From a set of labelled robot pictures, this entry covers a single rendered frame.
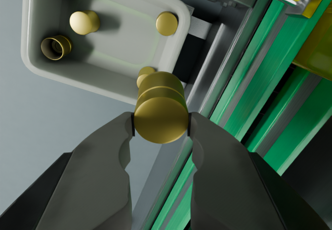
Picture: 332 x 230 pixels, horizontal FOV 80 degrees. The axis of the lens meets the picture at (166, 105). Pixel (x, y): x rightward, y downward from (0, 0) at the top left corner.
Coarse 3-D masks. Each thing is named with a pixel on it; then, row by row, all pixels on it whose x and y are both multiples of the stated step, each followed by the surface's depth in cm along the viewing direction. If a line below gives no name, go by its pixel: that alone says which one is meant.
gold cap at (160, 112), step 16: (144, 80) 15; (160, 80) 13; (176, 80) 15; (144, 96) 12; (160, 96) 11; (176, 96) 12; (144, 112) 12; (160, 112) 12; (176, 112) 12; (144, 128) 12; (160, 128) 12; (176, 128) 12
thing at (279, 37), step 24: (264, 24) 23; (288, 24) 19; (312, 24) 17; (264, 48) 22; (288, 48) 18; (240, 72) 25; (264, 72) 20; (240, 96) 24; (264, 96) 20; (216, 120) 28; (240, 120) 22; (192, 168) 31; (168, 216) 35
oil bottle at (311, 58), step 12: (324, 12) 17; (324, 24) 16; (312, 36) 17; (324, 36) 16; (300, 48) 18; (312, 48) 17; (324, 48) 16; (300, 60) 18; (312, 60) 17; (324, 60) 15; (312, 72) 17; (324, 72) 15
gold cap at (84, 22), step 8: (72, 16) 30; (80, 16) 30; (88, 16) 30; (96, 16) 33; (72, 24) 30; (80, 24) 30; (88, 24) 30; (96, 24) 33; (80, 32) 31; (88, 32) 31
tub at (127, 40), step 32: (32, 0) 27; (64, 0) 33; (96, 0) 33; (128, 0) 33; (160, 0) 27; (32, 32) 29; (64, 32) 35; (96, 32) 35; (128, 32) 35; (32, 64) 30; (64, 64) 34; (96, 64) 38; (128, 64) 38; (160, 64) 37; (128, 96) 33
